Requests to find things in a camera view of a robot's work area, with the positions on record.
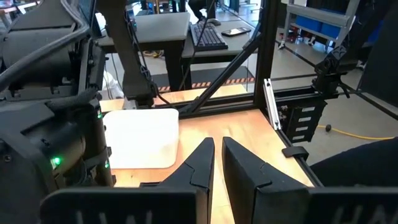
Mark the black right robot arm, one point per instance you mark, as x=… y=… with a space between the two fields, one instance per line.
x=37 y=130

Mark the black metal table frame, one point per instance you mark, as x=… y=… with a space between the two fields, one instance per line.
x=267 y=46

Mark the black table clamp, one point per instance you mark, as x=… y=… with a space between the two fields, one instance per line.
x=295 y=152

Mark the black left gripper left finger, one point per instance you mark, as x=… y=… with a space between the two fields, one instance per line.
x=199 y=171

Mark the black computer keyboard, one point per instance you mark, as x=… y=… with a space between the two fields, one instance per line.
x=208 y=37

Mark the dark grey desk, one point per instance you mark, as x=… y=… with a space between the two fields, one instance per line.
x=161 y=28

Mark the grey desk with keyboard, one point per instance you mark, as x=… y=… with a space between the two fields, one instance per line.
x=242 y=43

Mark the black box with white labels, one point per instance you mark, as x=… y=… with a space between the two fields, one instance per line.
x=290 y=124

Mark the grey metal shelf cart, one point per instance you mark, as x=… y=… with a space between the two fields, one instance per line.
x=320 y=17

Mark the silver aluminium rail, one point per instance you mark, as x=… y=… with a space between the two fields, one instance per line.
x=272 y=105

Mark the blue storage bin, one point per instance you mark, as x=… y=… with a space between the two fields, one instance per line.
x=308 y=23
x=331 y=30

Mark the white plastic basket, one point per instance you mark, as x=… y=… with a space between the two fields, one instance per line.
x=143 y=137

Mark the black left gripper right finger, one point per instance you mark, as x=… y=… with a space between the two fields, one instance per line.
x=248 y=186

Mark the white lined trash bin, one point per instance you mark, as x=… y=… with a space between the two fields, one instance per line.
x=112 y=88

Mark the black mat with hazard stripes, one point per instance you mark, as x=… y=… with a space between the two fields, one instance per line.
x=211 y=74

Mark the black smartphone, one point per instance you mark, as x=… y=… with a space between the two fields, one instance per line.
x=236 y=31

